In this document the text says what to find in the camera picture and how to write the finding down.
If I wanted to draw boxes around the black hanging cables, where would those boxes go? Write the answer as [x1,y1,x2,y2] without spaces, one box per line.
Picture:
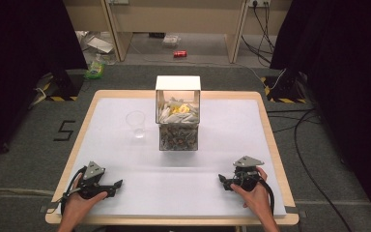
[241,2,276,68]

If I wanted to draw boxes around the thin white floor cable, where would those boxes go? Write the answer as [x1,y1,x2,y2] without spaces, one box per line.
[130,42,267,83]

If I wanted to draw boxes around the green wipes packet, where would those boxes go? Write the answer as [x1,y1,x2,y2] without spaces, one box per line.
[83,60,106,81]

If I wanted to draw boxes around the white wall socket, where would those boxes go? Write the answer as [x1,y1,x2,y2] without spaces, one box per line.
[247,0,271,9]

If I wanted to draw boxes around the clear box with white lid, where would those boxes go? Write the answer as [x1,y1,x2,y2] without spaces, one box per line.
[155,74,202,152]

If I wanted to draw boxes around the person's left hand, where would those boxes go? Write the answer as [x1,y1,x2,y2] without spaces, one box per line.
[62,173,109,224]

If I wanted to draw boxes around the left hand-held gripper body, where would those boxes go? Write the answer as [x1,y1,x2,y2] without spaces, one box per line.
[76,160,117,200]

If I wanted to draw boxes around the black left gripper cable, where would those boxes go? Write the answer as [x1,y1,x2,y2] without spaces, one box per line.
[59,165,88,217]

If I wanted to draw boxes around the wooden table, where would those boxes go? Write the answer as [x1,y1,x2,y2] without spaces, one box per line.
[44,89,300,227]

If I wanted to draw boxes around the beige desk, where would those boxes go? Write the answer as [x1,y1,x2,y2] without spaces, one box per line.
[62,0,294,65]

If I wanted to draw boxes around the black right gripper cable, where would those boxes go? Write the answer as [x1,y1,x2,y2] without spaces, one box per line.
[258,177,276,217]

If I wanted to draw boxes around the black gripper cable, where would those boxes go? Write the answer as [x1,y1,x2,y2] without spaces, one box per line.
[258,177,276,217]
[59,165,88,217]

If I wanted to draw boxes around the yellow packet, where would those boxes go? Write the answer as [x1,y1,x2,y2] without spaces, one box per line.
[170,103,191,115]

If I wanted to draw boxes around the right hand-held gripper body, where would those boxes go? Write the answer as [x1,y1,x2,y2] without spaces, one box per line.
[232,155,266,192]

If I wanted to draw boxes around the black stand base hazard tape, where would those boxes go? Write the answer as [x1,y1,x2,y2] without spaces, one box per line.
[43,69,86,102]
[260,68,307,104]

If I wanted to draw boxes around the white table mat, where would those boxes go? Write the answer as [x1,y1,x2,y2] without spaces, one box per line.
[56,97,288,218]

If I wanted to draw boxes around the dark curtain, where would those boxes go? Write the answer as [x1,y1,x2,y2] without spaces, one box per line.
[270,0,371,224]
[0,0,89,167]

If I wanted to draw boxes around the black floor cables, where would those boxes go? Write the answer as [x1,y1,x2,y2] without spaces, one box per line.
[266,107,357,232]

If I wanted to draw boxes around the clear plastic cup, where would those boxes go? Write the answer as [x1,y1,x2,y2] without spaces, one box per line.
[125,109,147,140]

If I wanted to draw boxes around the clear plastic bag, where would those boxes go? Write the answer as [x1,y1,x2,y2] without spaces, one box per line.
[161,34,182,49]

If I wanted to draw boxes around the pile of white packets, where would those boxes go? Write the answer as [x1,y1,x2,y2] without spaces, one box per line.
[157,96,201,151]

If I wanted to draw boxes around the person's right hand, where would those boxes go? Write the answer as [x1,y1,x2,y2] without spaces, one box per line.
[229,166,273,224]

